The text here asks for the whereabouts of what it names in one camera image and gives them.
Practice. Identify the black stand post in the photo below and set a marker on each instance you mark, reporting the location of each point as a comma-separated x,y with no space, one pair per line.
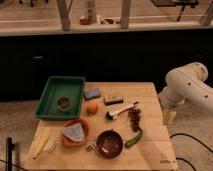
9,150

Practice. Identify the red object on shelf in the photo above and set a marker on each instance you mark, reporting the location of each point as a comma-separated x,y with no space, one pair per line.
84,21

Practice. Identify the purple bowl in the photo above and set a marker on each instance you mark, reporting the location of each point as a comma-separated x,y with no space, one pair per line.
109,144

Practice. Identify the whiteboard eraser block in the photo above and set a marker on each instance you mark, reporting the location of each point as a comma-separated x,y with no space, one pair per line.
110,100

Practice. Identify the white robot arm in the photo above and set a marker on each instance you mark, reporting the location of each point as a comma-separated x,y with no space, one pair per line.
185,83

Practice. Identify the orange fruit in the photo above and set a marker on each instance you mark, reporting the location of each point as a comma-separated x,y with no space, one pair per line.
92,108

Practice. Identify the green chili pepper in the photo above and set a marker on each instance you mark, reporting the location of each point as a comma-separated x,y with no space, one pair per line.
128,144

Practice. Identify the orange bowl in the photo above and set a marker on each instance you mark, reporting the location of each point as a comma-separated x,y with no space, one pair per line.
69,143

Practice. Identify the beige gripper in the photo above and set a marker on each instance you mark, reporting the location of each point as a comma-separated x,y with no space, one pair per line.
168,116

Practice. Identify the brown dried grapes bunch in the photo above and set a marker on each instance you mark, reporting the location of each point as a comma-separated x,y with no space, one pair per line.
134,117

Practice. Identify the grey folded cloth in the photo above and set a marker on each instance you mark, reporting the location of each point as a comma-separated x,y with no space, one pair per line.
74,132

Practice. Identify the green plastic tray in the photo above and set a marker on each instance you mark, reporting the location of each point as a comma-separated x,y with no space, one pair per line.
56,87

